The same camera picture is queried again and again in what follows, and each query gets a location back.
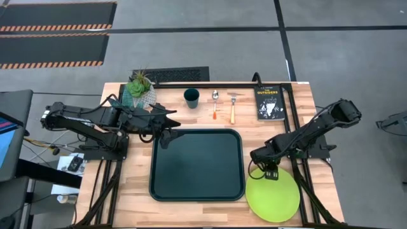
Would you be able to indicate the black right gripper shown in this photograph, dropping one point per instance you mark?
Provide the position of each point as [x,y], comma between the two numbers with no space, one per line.
[264,154]

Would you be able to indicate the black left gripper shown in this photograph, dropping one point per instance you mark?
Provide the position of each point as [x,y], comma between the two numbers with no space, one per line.
[143,120]

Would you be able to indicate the lime green round plate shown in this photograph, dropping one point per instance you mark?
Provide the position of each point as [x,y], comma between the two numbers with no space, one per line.
[273,200]

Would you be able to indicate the dark green cup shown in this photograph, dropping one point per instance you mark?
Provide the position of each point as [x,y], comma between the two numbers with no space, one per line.
[191,98]

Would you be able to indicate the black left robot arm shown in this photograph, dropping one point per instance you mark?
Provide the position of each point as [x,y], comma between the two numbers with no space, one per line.
[101,117]

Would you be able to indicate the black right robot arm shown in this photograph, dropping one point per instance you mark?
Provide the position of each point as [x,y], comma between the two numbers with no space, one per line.
[318,125]

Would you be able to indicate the dark green plastic tray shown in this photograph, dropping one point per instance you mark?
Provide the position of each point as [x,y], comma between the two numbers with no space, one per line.
[200,165]

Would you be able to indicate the succulent in triangle-patterned pot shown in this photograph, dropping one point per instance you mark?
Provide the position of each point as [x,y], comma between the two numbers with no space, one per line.
[136,88]

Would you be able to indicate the black floor grille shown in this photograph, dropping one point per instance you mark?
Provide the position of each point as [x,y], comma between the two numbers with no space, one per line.
[178,74]

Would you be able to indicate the black paperback book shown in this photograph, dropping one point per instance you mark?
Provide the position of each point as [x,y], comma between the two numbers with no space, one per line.
[269,105]

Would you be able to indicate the black handheld controller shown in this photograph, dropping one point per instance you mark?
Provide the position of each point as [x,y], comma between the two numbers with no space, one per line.
[75,163]

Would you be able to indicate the white paper sheet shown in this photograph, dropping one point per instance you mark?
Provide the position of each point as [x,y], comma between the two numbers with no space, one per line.
[63,190]

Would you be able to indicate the clear plastic bottle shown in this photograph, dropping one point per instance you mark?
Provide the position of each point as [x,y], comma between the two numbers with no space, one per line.
[66,199]

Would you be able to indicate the black side desk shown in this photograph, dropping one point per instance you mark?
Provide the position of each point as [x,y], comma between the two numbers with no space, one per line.
[47,173]

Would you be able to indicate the black hazard-striped floor mat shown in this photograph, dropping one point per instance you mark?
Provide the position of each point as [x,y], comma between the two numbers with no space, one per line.
[51,49]
[57,14]

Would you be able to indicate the computer monitor with lit screen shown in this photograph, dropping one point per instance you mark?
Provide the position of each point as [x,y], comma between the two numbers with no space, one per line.
[6,143]

